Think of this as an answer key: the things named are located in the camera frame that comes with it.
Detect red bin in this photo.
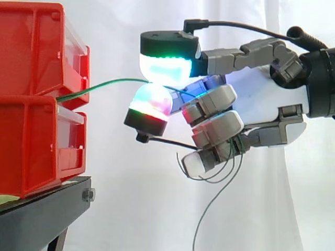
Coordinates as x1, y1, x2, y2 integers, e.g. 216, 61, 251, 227
0, 2, 91, 109
0, 95, 88, 199

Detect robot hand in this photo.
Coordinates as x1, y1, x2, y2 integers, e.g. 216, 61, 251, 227
123, 30, 307, 180

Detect black stand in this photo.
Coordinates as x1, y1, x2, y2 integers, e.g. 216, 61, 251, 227
0, 175, 96, 251

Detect thin black cable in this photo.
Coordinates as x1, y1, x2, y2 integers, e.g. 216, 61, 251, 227
182, 19, 294, 43
135, 132, 199, 152

